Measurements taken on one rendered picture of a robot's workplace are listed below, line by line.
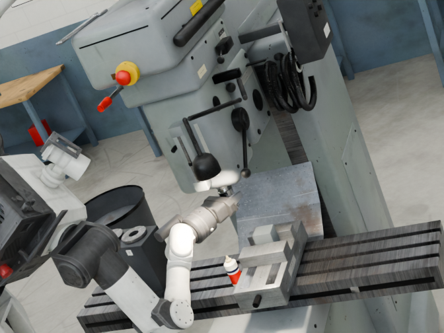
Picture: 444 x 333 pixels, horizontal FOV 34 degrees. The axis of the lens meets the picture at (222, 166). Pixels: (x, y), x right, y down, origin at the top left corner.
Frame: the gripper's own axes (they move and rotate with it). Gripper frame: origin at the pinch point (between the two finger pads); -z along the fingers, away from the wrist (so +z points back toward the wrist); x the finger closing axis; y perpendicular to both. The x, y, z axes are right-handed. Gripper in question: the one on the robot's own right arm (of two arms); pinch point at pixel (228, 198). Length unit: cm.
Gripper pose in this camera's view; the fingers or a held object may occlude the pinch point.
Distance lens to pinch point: 225.1
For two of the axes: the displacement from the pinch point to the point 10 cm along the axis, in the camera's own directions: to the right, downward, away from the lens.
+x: -6.9, -0.3, 7.3
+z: -6.3, 5.2, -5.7
